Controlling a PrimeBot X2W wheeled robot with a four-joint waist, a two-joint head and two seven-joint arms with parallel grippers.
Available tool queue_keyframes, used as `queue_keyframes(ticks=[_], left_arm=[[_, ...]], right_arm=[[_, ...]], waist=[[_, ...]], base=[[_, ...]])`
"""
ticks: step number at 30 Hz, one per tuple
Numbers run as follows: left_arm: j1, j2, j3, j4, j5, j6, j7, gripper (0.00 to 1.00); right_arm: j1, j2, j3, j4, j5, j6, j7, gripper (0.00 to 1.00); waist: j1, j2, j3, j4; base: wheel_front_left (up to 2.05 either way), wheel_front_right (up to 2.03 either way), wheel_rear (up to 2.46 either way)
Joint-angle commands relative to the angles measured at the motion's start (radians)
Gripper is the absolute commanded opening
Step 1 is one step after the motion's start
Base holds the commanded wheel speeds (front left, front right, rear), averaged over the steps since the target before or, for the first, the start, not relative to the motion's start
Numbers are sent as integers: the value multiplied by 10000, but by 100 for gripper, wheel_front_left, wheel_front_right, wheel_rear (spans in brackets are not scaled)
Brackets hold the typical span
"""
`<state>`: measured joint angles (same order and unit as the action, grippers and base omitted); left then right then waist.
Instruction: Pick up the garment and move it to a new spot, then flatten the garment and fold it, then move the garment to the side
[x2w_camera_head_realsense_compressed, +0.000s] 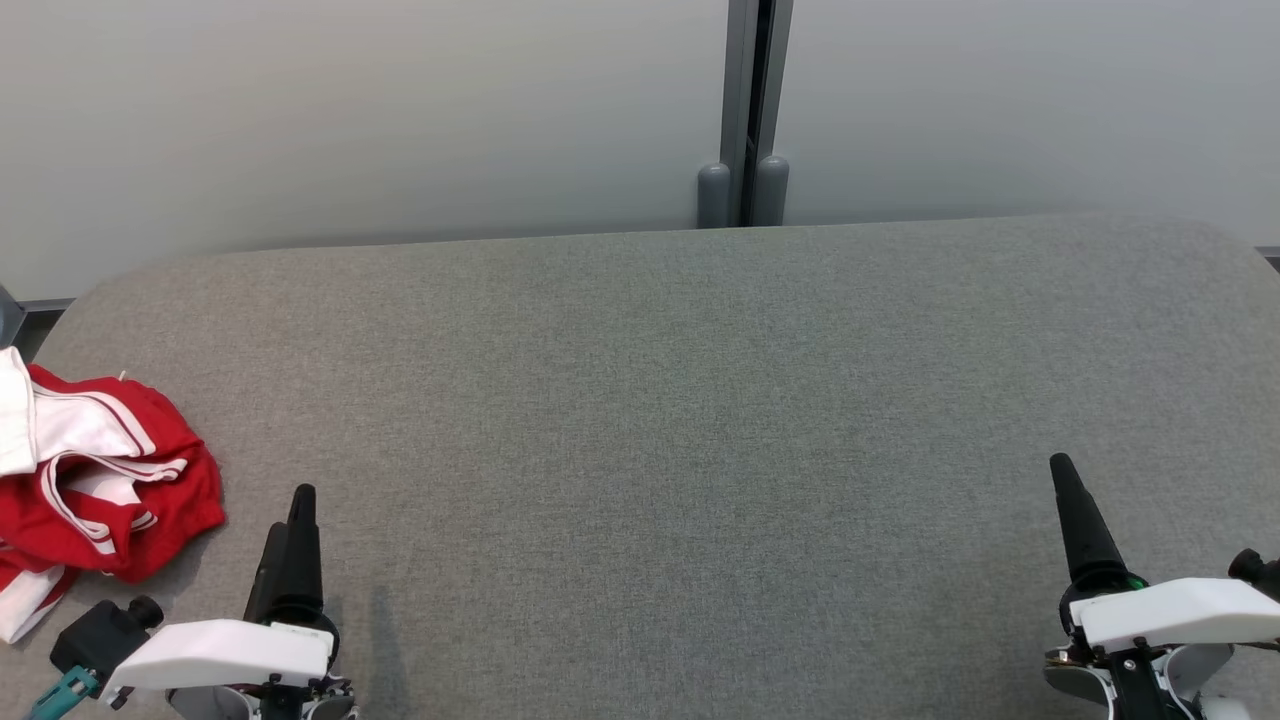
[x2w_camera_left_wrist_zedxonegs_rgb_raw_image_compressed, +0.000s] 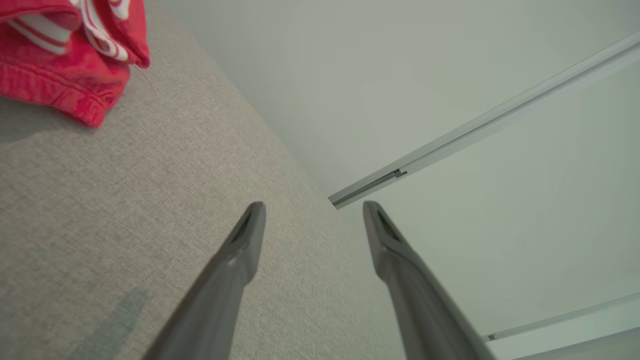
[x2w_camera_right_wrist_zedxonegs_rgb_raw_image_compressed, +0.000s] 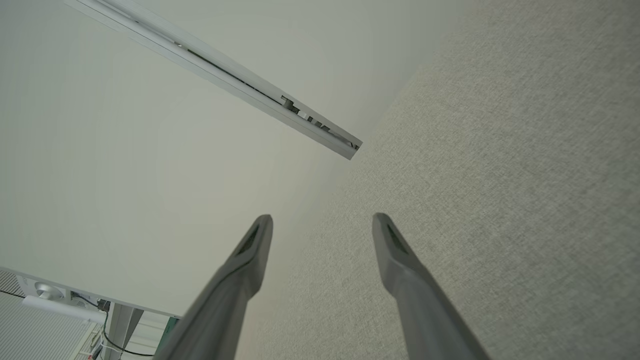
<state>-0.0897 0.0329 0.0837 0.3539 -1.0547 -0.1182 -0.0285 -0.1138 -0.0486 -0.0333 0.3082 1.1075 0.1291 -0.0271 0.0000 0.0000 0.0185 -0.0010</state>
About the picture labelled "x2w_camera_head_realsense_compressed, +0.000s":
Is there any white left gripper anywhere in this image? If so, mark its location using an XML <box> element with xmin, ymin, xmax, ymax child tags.
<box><xmin>100</xmin><ymin>485</ymin><xmax>357</xmax><ymax>720</ymax></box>

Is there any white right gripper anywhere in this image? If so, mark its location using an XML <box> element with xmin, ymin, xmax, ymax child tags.
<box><xmin>1045</xmin><ymin>453</ymin><xmax>1280</xmax><ymax>720</ymax></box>

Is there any red and white jersey shirt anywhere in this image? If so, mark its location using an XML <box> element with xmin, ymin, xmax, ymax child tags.
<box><xmin>0</xmin><ymin>345</ymin><xmax>226</xmax><ymax>643</ymax></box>

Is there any grey fabric sofa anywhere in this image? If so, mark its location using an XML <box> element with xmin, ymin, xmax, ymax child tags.
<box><xmin>0</xmin><ymin>212</ymin><xmax>1280</xmax><ymax>720</ymax></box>

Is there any grey cylinder stopper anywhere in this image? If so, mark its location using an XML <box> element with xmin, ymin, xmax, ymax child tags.
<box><xmin>753</xmin><ymin>154</ymin><xmax>790</xmax><ymax>226</ymax></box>
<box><xmin>697</xmin><ymin>162</ymin><xmax>733</xmax><ymax>229</ymax></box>

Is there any left black cable teal connector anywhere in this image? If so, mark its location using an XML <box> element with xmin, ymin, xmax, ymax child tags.
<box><xmin>28</xmin><ymin>665</ymin><xmax>101</xmax><ymax>720</ymax></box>

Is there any grey metal wall post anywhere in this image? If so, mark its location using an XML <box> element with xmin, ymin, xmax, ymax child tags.
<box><xmin>720</xmin><ymin>0</ymin><xmax>794</xmax><ymax>228</ymax></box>

